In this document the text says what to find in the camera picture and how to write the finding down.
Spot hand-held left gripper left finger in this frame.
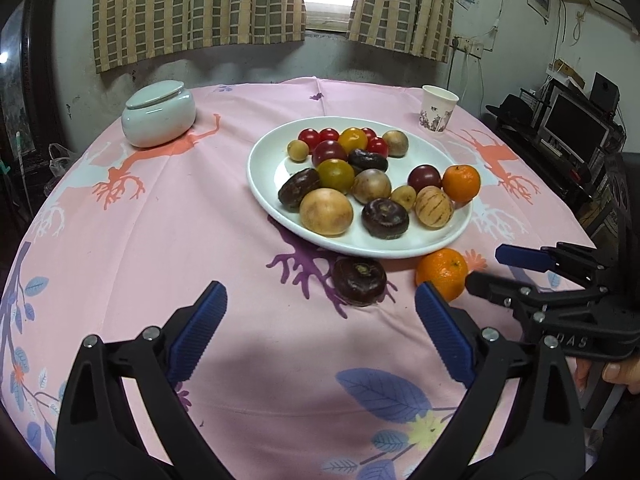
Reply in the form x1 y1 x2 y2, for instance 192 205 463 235
55 280 228 480

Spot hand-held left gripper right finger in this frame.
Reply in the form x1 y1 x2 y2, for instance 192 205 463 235
414 281 586 480

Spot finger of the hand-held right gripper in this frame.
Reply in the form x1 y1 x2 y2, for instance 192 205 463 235
495 241 621 286
464 270 608 333

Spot mandarin orange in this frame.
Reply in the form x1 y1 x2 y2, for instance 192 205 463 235
442 164 481 204
415 248 470 302

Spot striped pepino melon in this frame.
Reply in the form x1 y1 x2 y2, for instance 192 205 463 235
415 186 455 231

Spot dark red tomato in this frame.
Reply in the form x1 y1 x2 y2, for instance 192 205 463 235
311 140 348 167
407 164 443 194

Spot brown speckled passion fruit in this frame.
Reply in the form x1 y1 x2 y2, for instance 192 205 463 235
351 168 393 206

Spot large yellow pepino melon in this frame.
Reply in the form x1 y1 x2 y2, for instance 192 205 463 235
299 188 354 237

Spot greenish brown passion fruit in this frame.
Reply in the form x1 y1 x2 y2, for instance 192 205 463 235
382 130 409 159

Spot white oval plate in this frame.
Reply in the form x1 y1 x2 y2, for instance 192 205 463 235
246 116 473 259

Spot green yellow tomato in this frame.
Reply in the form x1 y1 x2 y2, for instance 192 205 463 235
316 158 356 194

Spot orange tomato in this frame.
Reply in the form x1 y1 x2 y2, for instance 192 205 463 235
338 127 369 156

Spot person's right hand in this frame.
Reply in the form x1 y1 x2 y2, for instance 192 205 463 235
574 357 640 395

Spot pink printed tablecloth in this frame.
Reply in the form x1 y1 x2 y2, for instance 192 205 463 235
0 77 601 480

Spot computer monitor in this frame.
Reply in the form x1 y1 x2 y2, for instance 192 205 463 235
542 92 611 163

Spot black hat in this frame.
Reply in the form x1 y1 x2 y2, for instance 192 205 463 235
486 93 535 120

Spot floral paper cup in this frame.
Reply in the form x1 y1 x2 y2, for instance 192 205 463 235
418 85 459 136

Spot black speaker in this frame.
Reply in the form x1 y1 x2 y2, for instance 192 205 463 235
591 72 621 113

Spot pale green lidded ceramic jar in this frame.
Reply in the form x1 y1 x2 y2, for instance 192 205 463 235
121 81 197 149

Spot white plastic bag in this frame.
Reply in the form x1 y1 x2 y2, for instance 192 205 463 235
44 142 78 196

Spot brown checked curtain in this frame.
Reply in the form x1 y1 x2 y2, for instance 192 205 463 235
92 0 307 75
346 0 457 63

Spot dark wooden glass cabinet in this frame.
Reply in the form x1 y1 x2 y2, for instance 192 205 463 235
0 0 66 171

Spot white wall socket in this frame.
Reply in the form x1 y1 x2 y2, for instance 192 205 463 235
451 36 485 58

